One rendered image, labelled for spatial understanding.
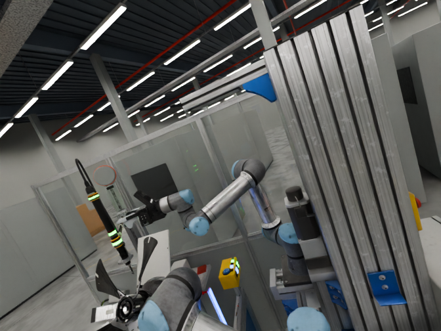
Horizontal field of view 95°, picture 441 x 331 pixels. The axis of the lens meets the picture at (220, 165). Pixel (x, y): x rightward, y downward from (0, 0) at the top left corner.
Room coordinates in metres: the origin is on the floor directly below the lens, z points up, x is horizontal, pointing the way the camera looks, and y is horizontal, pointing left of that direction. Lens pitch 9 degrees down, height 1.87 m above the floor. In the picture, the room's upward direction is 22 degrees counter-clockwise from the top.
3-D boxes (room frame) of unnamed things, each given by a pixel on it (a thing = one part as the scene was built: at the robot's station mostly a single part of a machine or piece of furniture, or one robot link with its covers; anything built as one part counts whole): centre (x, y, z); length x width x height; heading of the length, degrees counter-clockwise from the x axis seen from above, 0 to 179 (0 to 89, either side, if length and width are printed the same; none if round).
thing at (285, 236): (0.99, -0.21, 1.20); 0.13 x 0.12 x 0.14; 23
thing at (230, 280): (1.17, 0.19, 1.02); 0.16 x 0.10 x 0.11; 167
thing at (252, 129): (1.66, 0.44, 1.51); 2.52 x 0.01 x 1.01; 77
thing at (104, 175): (1.63, 0.88, 1.88); 0.17 x 0.15 x 0.16; 77
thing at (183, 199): (0.95, 0.23, 1.64); 0.11 x 0.08 x 0.09; 87
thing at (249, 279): (1.66, 0.44, 0.50); 2.59 x 0.03 x 0.91; 77
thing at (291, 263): (0.99, -0.21, 1.09); 0.15 x 0.15 x 0.10
